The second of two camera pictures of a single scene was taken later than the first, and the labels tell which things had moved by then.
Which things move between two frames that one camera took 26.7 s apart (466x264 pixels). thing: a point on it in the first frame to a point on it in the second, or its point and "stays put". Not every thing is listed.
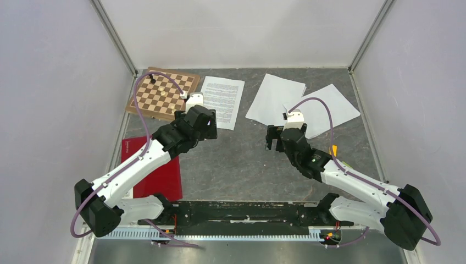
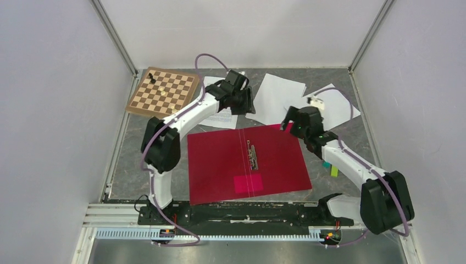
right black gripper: (272, 131) to (290, 115)
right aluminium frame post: (386, 6) stays put
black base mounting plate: (243, 217) stays put
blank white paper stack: (267, 106) stays put
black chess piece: (153, 81) stays put
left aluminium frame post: (108, 23) stays put
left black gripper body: (210, 132) to (243, 103)
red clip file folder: (166, 182) to (237, 164)
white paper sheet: (315, 115) stays put
